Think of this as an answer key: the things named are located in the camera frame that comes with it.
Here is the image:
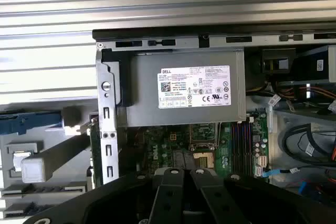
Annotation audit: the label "blue data cable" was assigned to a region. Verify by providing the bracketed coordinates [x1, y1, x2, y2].
[262, 167, 301, 178]

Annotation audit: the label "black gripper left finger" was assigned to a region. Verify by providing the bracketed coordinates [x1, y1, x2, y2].
[25, 150, 186, 224]

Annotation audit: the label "green motherboard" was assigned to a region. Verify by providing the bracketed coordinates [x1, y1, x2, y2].
[125, 108, 270, 183]

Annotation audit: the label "red orange yellow wires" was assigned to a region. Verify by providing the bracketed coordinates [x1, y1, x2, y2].
[278, 83, 336, 101]

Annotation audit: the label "CPU socket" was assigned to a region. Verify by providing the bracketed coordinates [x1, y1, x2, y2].
[193, 152, 215, 169]

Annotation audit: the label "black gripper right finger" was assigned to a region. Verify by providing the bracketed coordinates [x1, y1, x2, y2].
[185, 150, 318, 224]

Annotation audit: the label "black looped cable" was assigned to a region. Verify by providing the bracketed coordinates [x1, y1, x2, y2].
[283, 123, 336, 163]

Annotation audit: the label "gray power supply unit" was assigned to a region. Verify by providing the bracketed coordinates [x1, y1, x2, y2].
[117, 49, 247, 127]

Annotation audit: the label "gray parts rack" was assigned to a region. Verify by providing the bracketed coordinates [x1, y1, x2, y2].
[0, 99, 102, 221]

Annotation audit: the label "metal socket cover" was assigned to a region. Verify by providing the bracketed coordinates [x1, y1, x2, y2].
[188, 123, 220, 151]

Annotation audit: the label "silver CPU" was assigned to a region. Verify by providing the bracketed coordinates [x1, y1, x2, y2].
[12, 152, 27, 172]

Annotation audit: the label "blue disk carrier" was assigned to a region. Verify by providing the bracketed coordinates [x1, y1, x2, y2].
[0, 112, 64, 136]

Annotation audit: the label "black PC case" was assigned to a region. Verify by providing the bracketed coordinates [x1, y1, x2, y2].
[91, 28, 336, 224]

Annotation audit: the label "graphics card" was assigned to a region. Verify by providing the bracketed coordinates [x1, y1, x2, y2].
[89, 118, 102, 186]

